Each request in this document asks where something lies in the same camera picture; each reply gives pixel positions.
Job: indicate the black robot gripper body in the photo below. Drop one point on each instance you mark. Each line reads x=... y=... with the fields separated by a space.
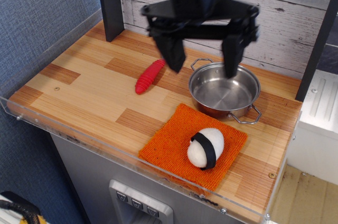
x=202 y=19

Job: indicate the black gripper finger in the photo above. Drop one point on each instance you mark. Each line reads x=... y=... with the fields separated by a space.
x=233 y=47
x=172 y=51

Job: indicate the silver steel pot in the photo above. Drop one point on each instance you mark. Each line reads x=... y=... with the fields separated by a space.
x=224 y=98

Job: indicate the orange knitted rag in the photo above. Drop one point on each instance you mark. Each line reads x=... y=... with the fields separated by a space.
x=167 y=149

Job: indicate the white plush sushi black band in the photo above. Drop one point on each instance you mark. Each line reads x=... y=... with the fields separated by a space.
x=205 y=148

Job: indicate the white side counter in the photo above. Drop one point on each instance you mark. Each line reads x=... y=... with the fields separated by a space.
x=313 y=148

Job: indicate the grey toy fridge cabinet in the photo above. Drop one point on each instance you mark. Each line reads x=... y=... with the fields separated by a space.
x=91 y=170

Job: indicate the silver dispenser button panel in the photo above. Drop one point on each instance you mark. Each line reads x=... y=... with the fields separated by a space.
x=132 y=206

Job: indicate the clear acrylic table guard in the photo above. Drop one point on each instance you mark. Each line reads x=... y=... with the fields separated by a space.
x=86 y=98

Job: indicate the yellow black object bottom left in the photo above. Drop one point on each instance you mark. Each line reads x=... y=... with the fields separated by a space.
x=16 y=209

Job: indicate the red handled metal spoon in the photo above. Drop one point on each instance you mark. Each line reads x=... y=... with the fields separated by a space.
x=148 y=76

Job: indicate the black right upright post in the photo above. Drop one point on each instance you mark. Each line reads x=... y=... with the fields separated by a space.
x=317 y=50

